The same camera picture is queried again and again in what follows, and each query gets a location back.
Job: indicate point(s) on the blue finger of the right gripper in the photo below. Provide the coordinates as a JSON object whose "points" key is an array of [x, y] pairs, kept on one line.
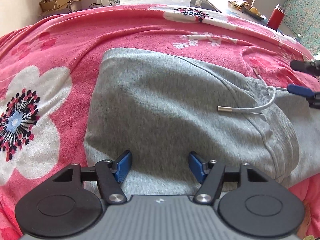
{"points": [[300, 90], [310, 67]]}

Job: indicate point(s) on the folding table with print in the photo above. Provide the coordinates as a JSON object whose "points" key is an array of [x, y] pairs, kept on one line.
{"points": [[254, 13]]}

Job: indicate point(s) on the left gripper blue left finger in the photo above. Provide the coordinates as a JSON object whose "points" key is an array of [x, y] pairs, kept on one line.
{"points": [[121, 166]]}

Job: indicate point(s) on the grey sweatpants with drawstring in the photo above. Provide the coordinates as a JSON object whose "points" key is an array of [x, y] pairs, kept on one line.
{"points": [[162, 107]]}

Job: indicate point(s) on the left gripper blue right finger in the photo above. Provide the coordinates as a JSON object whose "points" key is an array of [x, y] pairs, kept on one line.
{"points": [[198, 167]]}

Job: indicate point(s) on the open cardboard boxes pile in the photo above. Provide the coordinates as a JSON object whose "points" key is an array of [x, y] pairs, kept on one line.
{"points": [[58, 7]]}

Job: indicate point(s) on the pink floral fleece blanket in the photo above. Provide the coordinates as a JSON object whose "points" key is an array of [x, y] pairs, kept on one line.
{"points": [[49, 71]]}

